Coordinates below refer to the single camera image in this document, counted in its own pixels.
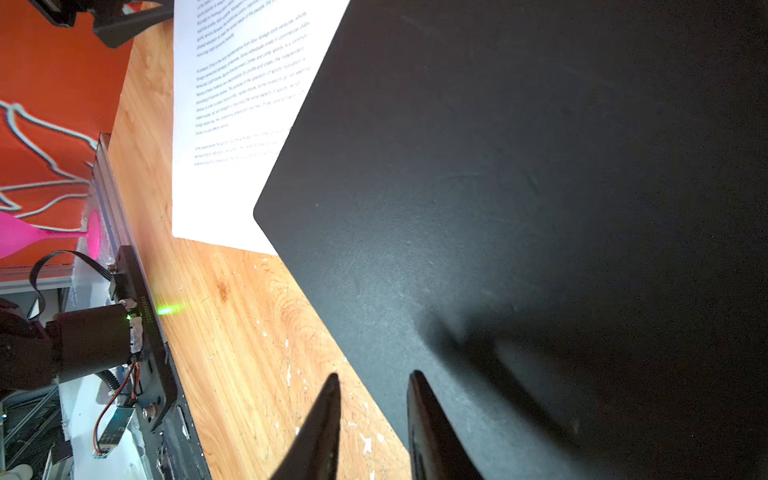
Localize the blue folder black inside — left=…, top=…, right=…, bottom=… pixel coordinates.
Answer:
left=254, top=1, right=767, bottom=479

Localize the small circuit board with wires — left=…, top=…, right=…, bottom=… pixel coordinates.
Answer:
left=92, top=405, right=135, bottom=458

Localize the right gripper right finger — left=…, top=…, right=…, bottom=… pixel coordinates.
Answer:
left=407, top=370, right=482, bottom=479

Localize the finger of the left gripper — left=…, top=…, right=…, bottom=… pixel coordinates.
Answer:
left=89, top=0, right=174, bottom=48

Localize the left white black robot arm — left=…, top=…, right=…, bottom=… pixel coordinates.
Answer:
left=1, top=1, right=174, bottom=393

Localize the printed sheet left lower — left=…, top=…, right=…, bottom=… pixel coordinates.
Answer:
left=171, top=0, right=348, bottom=255

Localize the pink plastic goblet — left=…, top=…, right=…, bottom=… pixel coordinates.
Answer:
left=1, top=210, right=102, bottom=260

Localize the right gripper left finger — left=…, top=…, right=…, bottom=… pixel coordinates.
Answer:
left=272, top=373, right=341, bottom=480

